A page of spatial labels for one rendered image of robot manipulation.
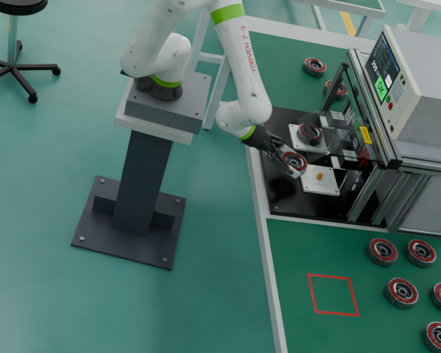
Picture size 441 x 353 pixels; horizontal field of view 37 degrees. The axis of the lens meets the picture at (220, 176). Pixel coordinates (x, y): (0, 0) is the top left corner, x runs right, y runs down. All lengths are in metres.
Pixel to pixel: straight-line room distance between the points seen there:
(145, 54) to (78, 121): 1.41
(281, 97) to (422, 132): 0.83
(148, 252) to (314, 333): 1.20
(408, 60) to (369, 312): 0.91
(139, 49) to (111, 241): 1.10
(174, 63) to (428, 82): 0.93
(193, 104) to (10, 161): 1.17
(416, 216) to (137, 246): 1.31
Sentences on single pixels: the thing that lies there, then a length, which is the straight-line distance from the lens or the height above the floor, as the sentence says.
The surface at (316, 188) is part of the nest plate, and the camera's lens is 2.59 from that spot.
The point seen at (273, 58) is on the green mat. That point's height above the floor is 0.75.
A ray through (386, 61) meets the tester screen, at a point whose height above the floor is 1.25.
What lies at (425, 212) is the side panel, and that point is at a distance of 2.61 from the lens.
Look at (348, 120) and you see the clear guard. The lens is 2.50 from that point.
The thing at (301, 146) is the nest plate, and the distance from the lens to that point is 2.75.
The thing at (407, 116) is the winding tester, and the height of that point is 1.23.
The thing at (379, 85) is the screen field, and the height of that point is 1.17.
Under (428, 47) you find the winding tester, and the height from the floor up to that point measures 1.32.
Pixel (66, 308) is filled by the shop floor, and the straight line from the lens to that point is 2.93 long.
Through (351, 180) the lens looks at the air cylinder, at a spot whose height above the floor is 0.82.
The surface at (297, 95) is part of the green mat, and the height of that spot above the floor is 0.75.
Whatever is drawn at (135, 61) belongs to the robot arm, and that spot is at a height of 1.05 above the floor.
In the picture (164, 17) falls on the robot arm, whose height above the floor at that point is 1.30.
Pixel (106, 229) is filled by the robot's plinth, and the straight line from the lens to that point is 3.20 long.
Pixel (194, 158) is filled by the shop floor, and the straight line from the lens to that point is 3.70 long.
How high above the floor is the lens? 2.44
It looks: 42 degrees down
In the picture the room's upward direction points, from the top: 20 degrees clockwise
